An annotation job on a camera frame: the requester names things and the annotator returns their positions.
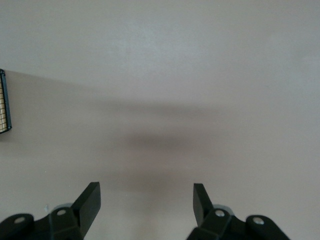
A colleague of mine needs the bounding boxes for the black wire rack wooden shelves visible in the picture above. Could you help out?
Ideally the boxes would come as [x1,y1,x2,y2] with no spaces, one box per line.
[0,68,13,136]

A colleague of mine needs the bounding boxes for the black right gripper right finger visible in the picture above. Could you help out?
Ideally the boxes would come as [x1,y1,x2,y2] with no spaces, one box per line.
[186,183,291,240]

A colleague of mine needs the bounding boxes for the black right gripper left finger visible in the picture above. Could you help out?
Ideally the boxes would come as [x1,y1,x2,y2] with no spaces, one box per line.
[0,181,102,240]

